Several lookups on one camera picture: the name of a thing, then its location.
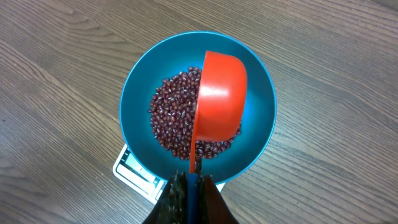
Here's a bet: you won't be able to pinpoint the blue metal bowl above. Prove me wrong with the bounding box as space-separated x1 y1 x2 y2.
119 31 277 184

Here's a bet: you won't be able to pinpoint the red beans in bowl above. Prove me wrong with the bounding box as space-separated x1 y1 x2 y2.
147 66 243 161

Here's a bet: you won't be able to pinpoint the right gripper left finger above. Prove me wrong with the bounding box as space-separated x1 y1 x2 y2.
142 171 187 224

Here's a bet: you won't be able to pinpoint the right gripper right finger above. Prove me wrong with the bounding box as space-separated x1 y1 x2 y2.
196 160 239 224

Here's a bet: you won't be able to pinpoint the red measuring scoop blue handle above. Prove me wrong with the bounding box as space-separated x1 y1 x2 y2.
186 50 247 223

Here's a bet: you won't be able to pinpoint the white digital kitchen scale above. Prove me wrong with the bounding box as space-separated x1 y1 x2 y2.
112 143 226 205

